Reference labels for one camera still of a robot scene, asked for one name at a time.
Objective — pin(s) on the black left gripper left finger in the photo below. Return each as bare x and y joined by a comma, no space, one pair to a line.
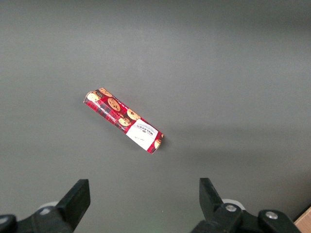
73,204

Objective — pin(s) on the brown cardboard piece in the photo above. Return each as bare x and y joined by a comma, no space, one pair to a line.
305,224

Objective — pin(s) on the red cookie box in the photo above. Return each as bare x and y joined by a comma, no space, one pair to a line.
121,116

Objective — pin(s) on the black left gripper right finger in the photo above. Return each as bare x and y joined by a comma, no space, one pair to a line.
211,206

